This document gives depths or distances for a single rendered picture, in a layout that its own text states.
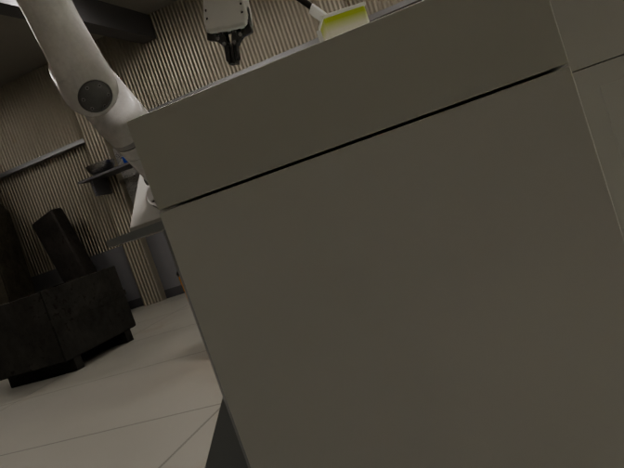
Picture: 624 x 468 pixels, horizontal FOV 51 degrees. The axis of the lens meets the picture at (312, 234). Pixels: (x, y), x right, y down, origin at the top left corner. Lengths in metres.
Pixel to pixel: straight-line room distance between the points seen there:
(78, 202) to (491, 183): 9.08
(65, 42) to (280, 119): 0.63
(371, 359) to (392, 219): 0.21
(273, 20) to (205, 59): 1.03
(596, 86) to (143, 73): 8.15
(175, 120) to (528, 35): 0.51
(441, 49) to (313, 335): 0.45
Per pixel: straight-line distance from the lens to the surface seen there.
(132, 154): 1.61
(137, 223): 1.73
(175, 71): 8.90
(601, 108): 1.28
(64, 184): 9.92
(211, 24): 1.53
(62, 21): 1.46
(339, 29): 1.10
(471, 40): 0.93
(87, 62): 1.46
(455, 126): 0.92
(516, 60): 0.92
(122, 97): 1.61
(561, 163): 0.93
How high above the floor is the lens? 0.77
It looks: 4 degrees down
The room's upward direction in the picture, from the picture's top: 19 degrees counter-clockwise
